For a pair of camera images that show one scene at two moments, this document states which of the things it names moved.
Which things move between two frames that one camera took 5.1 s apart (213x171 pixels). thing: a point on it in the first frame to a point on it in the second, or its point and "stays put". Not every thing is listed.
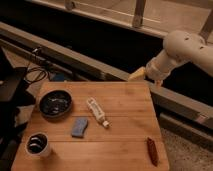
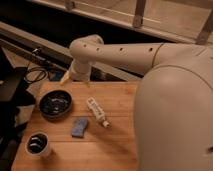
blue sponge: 79,127 stays put
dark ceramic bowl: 55,104 stays put
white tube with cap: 98,111 stays put
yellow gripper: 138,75 to 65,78
